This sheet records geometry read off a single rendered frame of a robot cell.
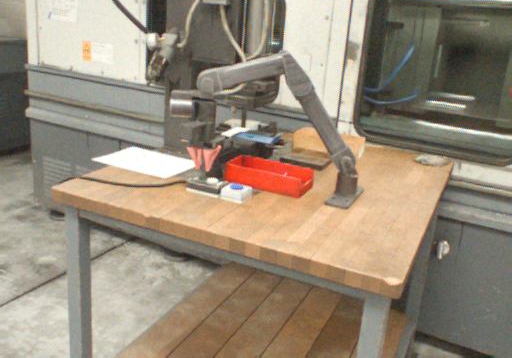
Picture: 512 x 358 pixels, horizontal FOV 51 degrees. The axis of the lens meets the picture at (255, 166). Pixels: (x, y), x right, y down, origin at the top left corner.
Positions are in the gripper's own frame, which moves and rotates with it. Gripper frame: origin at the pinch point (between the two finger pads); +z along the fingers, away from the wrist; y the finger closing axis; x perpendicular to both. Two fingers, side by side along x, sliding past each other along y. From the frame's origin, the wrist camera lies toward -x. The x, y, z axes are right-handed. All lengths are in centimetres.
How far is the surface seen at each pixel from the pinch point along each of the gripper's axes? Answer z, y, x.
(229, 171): 3.1, 3.7, 9.9
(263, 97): -16.6, 2.7, 33.3
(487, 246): 39, 82, 90
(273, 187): 4.9, 18.7, 9.9
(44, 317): 98, -92, 25
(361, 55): -29, 19, 91
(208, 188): 4.6, 4.2, -3.5
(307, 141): 2, 12, 58
